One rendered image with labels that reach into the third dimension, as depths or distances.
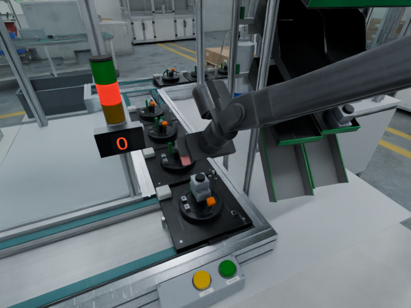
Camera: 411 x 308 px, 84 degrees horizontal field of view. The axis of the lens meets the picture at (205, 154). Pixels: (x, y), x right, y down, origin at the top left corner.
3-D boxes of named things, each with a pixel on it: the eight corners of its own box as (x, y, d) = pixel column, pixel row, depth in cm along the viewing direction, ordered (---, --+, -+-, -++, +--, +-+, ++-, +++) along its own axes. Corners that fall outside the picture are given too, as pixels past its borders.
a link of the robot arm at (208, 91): (244, 118, 36) (271, 117, 42) (219, 57, 38) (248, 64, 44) (199, 146, 45) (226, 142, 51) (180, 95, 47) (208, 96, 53)
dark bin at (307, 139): (318, 141, 65) (334, 125, 58) (276, 146, 62) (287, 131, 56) (282, 74, 78) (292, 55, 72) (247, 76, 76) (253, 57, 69)
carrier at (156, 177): (216, 175, 89) (217, 149, 81) (155, 192, 81) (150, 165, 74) (194, 145, 107) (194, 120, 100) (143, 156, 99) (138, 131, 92)
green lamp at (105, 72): (118, 83, 53) (113, 61, 50) (95, 86, 51) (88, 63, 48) (116, 77, 57) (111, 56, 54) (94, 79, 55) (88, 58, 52)
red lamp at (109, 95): (122, 103, 56) (118, 84, 53) (101, 107, 54) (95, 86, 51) (120, 96, 59) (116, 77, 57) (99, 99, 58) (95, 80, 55)
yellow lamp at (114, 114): (126, 121, 59) (123, 104, 56) (106, 125, 57) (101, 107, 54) (124, 114, 62) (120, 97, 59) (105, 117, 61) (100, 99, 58)
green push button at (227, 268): (238, 275, 57) (238, 271, 56) (223, 282, 56) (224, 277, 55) (230, 261, 60) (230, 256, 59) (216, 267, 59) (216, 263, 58)
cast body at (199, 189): (211, 198, 69) (211, 181, 65) (197, 202, 67) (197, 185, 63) (200, 181, 75) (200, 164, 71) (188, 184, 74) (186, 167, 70)
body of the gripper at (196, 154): (183, 136, 54) (190, 124, 48) (222, 129, 58) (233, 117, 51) (191, 162, 53) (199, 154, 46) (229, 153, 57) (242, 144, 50)
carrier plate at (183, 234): (252, 225, 69) (252, 221, 68) (177, 254, 62) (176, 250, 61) (218, 178, 88) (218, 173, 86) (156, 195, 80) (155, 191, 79)
